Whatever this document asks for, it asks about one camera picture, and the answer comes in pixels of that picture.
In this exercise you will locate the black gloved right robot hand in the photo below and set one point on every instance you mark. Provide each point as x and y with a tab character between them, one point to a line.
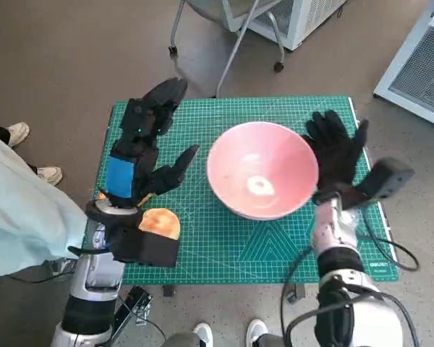
336	155

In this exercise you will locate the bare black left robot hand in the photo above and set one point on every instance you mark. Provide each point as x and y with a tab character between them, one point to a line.
144	155

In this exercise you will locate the round toy bread bun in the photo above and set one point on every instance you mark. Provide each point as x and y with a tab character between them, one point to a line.
161	222

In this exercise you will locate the pink bowl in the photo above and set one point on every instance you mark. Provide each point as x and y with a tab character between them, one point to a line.
238	170

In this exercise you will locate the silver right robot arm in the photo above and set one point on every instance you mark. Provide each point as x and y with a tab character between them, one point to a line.
332	231

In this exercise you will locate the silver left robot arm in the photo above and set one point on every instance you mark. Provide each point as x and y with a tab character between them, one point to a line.
94	267

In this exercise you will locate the person's beige shoe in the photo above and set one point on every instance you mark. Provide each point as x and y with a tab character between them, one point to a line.
19	132
50	174

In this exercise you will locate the green cutting mat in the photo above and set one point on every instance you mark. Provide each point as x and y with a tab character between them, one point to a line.
217	246

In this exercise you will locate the white cabinet with mesh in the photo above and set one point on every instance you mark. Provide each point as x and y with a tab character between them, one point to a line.
311	18
419	72

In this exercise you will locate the person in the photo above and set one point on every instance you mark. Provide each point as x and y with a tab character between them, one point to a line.
21	217

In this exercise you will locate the grey chair with casters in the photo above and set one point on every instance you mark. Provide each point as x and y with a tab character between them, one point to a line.
238	36

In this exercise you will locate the white shoe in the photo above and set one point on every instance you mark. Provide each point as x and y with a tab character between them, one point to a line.
257	330
203	334

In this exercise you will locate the grey leg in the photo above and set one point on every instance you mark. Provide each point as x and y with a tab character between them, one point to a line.
181	340

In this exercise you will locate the dark leg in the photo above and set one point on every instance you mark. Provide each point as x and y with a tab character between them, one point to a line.
271	341

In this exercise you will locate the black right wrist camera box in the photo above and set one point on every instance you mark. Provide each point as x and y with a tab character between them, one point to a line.
387	177

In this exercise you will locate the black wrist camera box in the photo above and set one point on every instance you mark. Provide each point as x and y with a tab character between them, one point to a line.
387	177
148	249

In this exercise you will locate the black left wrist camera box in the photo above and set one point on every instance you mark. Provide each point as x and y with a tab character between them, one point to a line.
148	249

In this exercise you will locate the black table bracket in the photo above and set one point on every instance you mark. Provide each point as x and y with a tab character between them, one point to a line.
169	291
296	292

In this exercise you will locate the black metal stand frame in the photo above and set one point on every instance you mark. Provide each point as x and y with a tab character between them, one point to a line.
137	303

